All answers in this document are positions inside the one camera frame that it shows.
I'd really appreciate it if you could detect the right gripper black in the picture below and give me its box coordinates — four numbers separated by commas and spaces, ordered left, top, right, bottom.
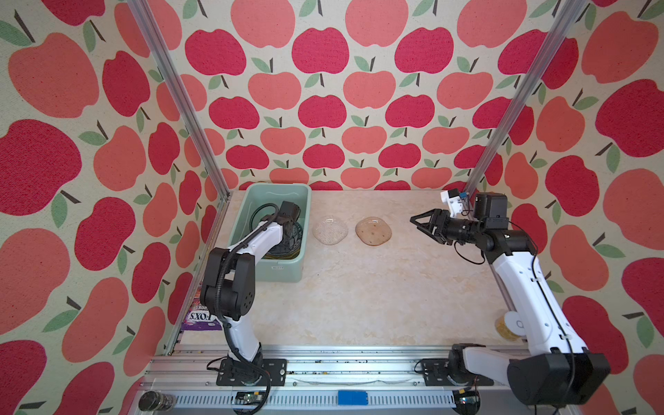
412, 207, 487, 248

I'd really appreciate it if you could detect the brown tinted glass plate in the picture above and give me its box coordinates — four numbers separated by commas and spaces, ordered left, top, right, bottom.
356, 216, 393, 247

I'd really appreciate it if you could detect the mint green plastic bin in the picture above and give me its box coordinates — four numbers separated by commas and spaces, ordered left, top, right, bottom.
228, 183, 312, 283

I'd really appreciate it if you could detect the blue floral ceramic plate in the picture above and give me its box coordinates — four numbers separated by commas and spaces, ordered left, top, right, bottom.
266, 222, 304, 259

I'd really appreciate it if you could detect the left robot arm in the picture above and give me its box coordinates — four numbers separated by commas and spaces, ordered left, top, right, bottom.
200, 202, 301, 367

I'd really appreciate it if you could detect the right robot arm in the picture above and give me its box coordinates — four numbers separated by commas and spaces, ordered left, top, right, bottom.
410, 190, 610, 409

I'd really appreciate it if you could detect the clear glass plate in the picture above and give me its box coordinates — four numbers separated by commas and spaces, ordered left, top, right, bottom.
313, 215, 349, 246

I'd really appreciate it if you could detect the yellow jar white lid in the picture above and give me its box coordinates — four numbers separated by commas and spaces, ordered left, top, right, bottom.
495, 311, 526, 342

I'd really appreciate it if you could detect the purple candy bag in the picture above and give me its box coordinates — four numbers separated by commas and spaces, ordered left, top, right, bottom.
181, 290, 222, 331

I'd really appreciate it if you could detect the black round knob left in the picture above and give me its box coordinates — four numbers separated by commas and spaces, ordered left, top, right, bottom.
138, 390, 176, 413

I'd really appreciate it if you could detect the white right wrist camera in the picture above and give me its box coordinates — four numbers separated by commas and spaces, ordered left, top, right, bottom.
441, 188, 470, 218

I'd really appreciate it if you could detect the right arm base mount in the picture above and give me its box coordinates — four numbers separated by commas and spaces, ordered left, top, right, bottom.
413, 358, 495, 387

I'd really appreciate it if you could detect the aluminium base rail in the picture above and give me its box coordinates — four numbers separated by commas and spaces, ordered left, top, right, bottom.
126, 344, 579, 415

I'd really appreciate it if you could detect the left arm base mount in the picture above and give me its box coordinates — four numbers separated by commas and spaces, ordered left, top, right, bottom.
216, 357, 287, 387

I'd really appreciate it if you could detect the right aluminium frame post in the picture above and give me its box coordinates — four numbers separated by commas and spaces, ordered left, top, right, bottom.
463, 0, 588, 197

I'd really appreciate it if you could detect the aluminium frame post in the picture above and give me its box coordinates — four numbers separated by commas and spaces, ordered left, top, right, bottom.
126, 0, 232, 201
463, 0, 588, 197

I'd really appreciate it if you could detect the left aluminium frame post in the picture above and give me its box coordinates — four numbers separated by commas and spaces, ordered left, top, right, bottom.
126, 0, 232, 201

